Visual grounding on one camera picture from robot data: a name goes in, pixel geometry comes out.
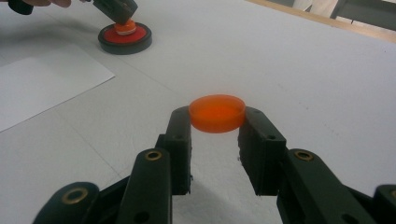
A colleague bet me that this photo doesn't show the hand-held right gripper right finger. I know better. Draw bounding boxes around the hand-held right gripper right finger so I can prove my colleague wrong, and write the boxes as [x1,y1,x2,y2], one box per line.
[237,105,288,197]

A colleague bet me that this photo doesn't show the small orange stamp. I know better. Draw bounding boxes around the small orange stamp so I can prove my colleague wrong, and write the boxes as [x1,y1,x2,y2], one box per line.
[113,18,137,35]

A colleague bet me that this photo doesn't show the white paper sheet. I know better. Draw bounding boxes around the white paper sheet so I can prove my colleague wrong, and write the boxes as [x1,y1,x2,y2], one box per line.
[0,43,116,133]

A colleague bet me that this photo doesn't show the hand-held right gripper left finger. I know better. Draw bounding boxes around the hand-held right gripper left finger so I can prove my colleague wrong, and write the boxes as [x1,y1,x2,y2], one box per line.
[154,105,193,196]

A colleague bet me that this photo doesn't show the wooden table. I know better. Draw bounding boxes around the wooden table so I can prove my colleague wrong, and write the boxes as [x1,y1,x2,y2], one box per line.
[246,0,396,44]

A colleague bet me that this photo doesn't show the round orange stamp cap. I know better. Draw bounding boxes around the round orange stamp cap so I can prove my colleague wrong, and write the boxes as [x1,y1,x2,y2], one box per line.
[188,93,247,134]

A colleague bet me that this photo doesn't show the round red ink pad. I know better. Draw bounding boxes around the round red ink pad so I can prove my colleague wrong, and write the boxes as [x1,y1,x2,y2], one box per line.
[97,21,153,56]

